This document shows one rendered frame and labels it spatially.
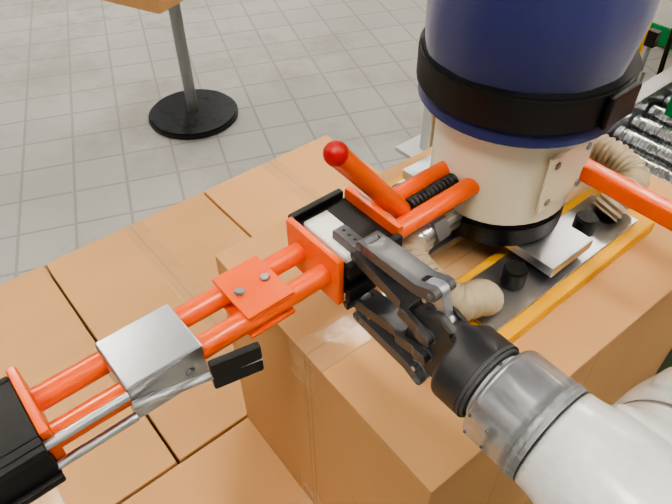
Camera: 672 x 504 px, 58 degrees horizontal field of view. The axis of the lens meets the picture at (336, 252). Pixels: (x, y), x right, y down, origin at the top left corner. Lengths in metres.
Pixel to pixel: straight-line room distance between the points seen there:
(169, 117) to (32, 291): 1.60
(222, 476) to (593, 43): 0.82
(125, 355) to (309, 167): 1.14
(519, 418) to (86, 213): 2.16
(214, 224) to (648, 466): 1.16
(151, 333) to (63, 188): 2.12
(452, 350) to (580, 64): 0.28
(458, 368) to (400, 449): 0.16
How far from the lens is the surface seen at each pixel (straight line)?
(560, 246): 0.78
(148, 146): 2.77
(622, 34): 0.62
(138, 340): 0.55
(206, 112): 2.88
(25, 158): 2.89
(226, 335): 0.54
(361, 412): 0.65
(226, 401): 1.14
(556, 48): 0.59
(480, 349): 0.50
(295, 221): 0.60
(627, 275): 0.84
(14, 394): 0.54
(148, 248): 1.44
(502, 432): 0.48
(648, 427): 0.50
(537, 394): 0.48
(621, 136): 1.92
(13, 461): 0.51
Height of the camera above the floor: 1.50
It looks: 44 degrees down
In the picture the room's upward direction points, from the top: straight up
